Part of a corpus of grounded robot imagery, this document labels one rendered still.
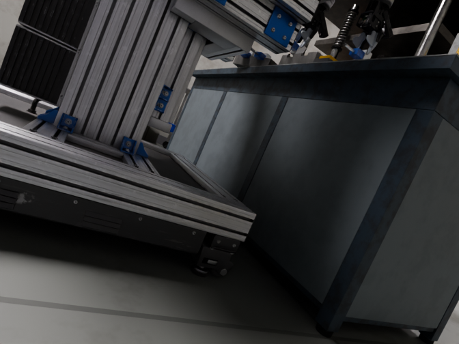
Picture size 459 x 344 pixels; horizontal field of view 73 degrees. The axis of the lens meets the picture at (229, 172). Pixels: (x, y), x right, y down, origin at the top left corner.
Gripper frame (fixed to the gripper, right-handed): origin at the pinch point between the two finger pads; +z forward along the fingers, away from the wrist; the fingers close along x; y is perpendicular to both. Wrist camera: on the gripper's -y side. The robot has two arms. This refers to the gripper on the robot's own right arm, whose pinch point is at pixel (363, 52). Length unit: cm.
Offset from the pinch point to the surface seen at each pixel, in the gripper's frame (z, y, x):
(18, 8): 16, 167, -326
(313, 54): 7.7, 14.5, -12.0
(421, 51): -34, -60, -23
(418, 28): -56, -70, -40
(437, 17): -55, -60, -23
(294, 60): 9.6, 14.5, -24.3
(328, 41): -55, -70, -120
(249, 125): 44, 16, -35
